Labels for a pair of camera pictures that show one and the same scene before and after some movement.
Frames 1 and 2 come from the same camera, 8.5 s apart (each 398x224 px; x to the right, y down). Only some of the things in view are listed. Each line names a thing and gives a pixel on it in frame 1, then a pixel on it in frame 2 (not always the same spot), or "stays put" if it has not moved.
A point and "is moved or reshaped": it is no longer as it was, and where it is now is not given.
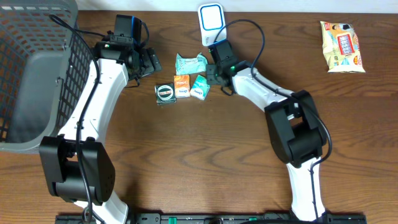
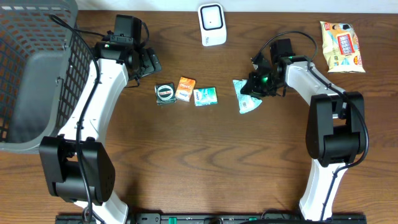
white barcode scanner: (212, 20) stays put
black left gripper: (153, 63) stays put
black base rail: (219, 218) stays put
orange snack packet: (182, 86) is moved or reshaped
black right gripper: (209, 79) to (251, 87)
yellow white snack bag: (341, 48) stays put
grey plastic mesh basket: (46, 64) stays put
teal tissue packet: (200, 89) to (205, 96)
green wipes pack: (192, 65) to (246, 102)
